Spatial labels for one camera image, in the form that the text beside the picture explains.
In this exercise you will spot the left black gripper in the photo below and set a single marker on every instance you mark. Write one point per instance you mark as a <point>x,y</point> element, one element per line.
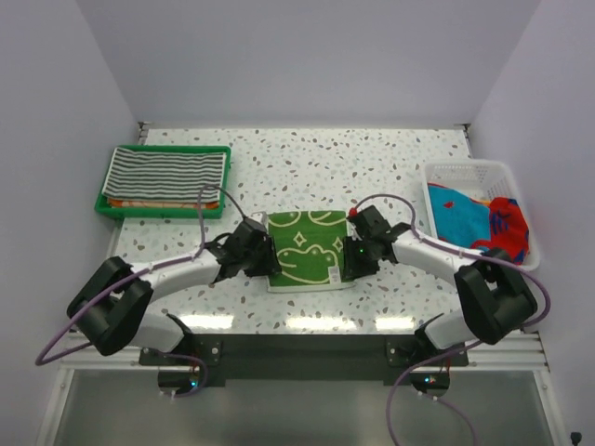
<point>270,263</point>

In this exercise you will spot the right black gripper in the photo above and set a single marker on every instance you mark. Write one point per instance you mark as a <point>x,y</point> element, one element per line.
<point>353,268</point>

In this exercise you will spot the green frog pattern towel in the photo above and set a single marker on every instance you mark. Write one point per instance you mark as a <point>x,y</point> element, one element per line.
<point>309,249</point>

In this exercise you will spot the green white striped towel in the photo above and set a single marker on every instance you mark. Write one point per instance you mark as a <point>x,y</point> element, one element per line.
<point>164,176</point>

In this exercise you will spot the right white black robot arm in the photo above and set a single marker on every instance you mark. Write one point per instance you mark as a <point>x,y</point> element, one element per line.
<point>494,298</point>

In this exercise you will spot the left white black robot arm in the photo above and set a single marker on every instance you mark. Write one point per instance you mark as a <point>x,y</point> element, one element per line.
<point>111,309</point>

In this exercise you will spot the red blue patterned towel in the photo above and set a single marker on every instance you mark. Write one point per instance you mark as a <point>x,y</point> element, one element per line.
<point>480,225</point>

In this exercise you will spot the orange folded cartoon towel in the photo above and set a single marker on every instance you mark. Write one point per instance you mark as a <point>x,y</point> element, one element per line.
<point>159,205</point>

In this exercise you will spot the green plastic tray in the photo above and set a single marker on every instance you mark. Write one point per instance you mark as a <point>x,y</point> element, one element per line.
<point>103,208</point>

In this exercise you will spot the black mounting base plate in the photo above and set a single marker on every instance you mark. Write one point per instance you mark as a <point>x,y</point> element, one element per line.
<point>307,357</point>

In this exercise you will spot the aluminium frame rail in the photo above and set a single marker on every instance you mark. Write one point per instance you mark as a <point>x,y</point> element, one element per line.
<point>516,353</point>

